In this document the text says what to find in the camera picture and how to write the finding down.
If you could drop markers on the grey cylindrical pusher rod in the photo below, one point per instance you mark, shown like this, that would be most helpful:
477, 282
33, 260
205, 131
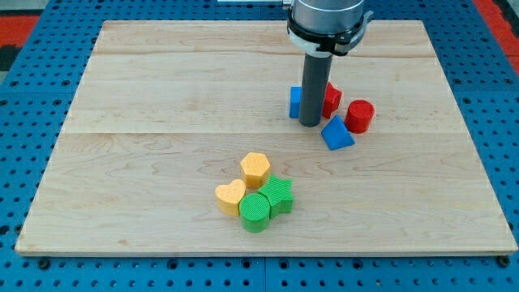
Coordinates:
314, 82

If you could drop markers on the blue cube block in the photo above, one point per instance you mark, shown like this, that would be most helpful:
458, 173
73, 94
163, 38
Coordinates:
295, 98

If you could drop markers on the red star block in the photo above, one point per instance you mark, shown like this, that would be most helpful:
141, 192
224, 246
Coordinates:
332, 100

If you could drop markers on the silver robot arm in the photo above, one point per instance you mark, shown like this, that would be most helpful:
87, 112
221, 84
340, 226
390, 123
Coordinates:
322, 29

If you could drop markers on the green star block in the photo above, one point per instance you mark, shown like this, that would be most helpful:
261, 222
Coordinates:
279, 195

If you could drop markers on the red cylinder block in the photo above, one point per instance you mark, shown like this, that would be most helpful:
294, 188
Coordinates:
359, 116

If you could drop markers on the blue triangle block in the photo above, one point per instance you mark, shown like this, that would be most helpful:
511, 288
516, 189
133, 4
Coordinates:
336, 135

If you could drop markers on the yellow hexagon block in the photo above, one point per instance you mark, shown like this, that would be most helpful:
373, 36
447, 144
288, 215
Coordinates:
255, 169

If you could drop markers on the green cylinder block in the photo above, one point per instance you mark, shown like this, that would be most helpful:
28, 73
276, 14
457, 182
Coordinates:
254, 212

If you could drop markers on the yellow heart block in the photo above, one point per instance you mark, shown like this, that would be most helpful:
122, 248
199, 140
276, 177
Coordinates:
229, 196

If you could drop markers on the wooden board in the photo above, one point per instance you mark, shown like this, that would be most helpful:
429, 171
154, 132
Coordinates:
178, 142

